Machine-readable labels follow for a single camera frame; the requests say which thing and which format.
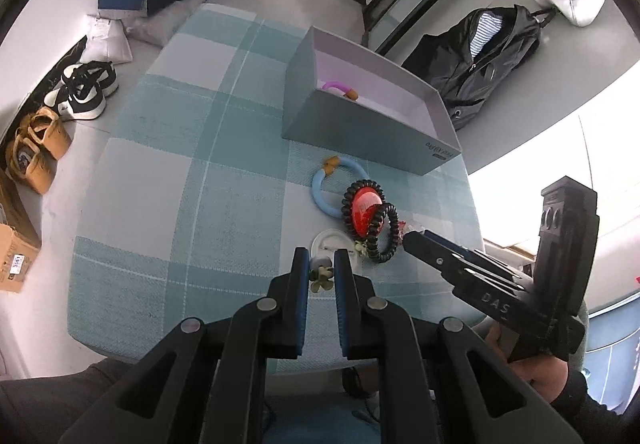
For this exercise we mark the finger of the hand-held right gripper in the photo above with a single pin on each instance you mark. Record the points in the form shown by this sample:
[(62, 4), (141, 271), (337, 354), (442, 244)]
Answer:
[(430, 251), (450, 241)]

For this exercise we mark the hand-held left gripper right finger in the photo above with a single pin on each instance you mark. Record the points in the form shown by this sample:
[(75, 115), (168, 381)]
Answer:
[(342, 304)]

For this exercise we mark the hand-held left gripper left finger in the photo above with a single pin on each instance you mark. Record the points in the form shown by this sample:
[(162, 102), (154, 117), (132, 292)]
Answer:
[(300, 304)]

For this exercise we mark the small flower hair clip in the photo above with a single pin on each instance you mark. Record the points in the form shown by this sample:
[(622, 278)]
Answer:
[(320, 276)]

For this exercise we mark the red round disc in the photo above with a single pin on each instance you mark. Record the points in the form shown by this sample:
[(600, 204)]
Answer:
[(364, 211)]

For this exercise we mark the grey cardboard box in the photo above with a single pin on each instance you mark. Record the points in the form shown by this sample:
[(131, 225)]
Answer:
[(350, 134)]

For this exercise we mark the person's right forearm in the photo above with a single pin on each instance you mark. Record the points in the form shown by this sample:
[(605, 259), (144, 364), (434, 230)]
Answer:
[(590, 409)]

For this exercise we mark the person's right hand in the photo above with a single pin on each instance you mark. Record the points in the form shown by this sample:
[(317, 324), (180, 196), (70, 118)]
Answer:
[(535, 374)]

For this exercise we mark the black backpack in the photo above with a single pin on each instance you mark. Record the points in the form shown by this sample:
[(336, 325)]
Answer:
[(450, 59)]

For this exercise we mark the teal checked tablecloth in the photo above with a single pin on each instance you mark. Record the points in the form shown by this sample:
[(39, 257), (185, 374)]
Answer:
[(175, 149)]

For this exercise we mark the person's dark trousers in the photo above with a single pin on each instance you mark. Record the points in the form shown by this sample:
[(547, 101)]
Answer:
[(40, 404)]

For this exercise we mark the brown cardboard box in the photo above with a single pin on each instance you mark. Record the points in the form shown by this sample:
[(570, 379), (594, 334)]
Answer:
[(15, 249)]

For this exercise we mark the black and white sneaker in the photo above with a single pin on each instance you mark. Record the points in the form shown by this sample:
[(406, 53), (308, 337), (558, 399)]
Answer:
[(95, 74), (80, 107)]

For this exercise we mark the tan shoe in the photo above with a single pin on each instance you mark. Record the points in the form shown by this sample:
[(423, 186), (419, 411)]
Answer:
[(55, 134), (35, 169)]

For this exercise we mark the clear plastic bag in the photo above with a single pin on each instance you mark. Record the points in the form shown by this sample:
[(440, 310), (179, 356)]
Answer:
[(155, 27)]

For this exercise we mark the small white bag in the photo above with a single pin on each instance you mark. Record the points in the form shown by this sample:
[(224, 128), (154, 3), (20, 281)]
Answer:
[(105, 42)]

